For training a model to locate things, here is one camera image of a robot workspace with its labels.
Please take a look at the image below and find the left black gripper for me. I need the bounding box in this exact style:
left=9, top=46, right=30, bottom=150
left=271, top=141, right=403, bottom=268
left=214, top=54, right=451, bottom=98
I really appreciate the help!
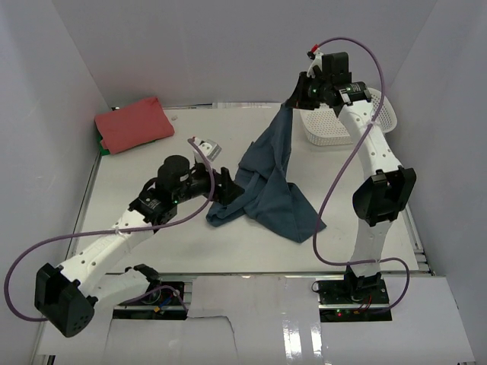
left=174, top=160, right=245, bottom=206

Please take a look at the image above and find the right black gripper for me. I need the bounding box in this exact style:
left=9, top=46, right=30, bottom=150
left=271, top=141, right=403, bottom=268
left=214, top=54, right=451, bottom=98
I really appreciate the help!
left=286, top=72, right=331, bottom=111

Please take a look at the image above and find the blue t shirt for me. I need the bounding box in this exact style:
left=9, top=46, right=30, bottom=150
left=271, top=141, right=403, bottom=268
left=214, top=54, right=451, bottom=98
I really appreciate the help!
left=206, top=106, right=326, bottom=243

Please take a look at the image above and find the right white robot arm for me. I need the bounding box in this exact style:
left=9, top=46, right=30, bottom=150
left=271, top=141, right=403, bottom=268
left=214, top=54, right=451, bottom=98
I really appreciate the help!
left=285, top=47, right=416, bottom=303

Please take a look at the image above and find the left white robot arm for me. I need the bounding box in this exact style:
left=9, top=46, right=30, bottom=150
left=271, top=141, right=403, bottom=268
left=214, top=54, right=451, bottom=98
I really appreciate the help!
left=34, top=155, right=244, bottom=338

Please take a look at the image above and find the white plastic laundry basket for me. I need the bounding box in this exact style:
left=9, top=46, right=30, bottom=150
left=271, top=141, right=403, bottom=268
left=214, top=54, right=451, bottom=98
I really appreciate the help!
left=299, top=88, right=381, bottom=146

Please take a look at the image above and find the folded red t shirt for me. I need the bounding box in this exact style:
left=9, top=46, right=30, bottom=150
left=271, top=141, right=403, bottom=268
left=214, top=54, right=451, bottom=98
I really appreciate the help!
left=94, top=97, right=175, bottom=140

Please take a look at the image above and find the folded green t shirt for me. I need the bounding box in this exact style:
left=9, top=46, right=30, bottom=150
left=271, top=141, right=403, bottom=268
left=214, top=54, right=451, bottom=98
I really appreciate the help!
left=97, top=133, right=157, bottom=156

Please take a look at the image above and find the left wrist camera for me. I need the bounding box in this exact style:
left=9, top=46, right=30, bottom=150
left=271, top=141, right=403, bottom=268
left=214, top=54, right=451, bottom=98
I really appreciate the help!
left=192, top=137, right=222, bottom=163

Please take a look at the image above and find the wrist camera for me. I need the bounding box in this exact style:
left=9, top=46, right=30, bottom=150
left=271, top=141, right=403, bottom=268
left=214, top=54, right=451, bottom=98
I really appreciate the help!
left=307, top=44, right=324, bottom=79
left=192, top=137, right=222, bottom=163

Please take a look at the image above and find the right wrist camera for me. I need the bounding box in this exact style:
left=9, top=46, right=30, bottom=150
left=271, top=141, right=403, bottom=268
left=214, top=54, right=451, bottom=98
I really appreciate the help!
left=307, top=44, right=324, bottom=79

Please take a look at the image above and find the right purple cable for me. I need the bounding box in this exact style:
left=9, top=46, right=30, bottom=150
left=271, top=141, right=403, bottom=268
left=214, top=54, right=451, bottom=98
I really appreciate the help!
left=312, top=36, right=411, bottom=316

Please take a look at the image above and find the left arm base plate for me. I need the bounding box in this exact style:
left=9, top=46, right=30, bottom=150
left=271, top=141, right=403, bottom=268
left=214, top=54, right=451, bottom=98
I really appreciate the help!
left=113, top=281, right=193, bottom=321

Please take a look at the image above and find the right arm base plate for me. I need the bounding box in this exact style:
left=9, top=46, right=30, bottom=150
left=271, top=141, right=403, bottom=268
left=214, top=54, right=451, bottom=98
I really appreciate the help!
left=311, top=266, right=393, bottom=323

